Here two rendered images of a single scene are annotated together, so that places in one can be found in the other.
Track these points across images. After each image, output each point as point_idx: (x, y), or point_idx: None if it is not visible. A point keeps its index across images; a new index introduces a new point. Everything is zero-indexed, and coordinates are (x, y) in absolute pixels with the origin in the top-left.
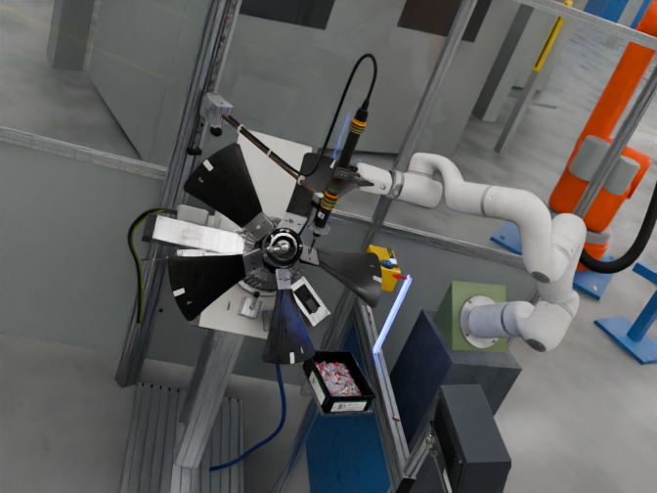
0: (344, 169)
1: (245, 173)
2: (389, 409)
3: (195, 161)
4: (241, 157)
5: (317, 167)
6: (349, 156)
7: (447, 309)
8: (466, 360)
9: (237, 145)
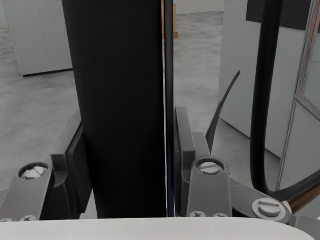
0: (65, 132)
1: (208, 128)
2: None
3: None
4: (223, 97)
5: (256, 166)
6: (65, 23)
7: None
8: None
9: (236, 74)
